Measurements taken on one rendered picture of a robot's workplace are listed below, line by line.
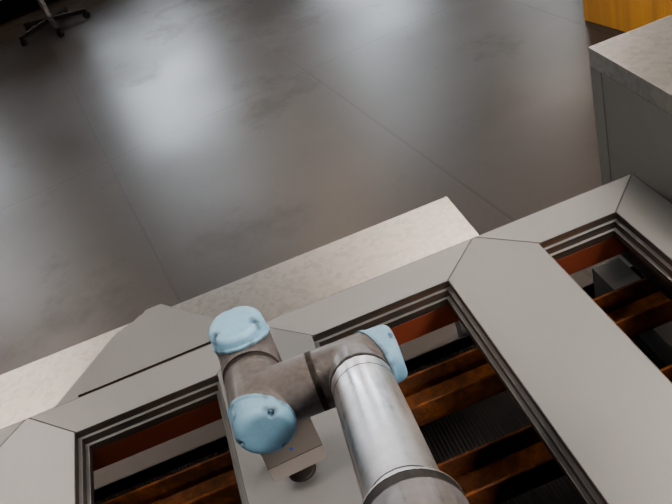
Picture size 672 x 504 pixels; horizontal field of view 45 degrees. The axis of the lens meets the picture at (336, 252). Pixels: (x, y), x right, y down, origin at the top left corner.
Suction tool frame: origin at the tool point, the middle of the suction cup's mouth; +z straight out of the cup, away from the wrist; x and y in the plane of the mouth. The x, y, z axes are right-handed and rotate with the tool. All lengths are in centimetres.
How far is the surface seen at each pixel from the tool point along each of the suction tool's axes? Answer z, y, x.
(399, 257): 9, -36, -52
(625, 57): -21, -86, -41
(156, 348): 5, 18, -52
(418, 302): 0.3, -30.5, -25.6
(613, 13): 76, -218, -249
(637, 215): -1, -73, -21
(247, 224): 84, -15, -216
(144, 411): 0.1, 21.6, -29.2
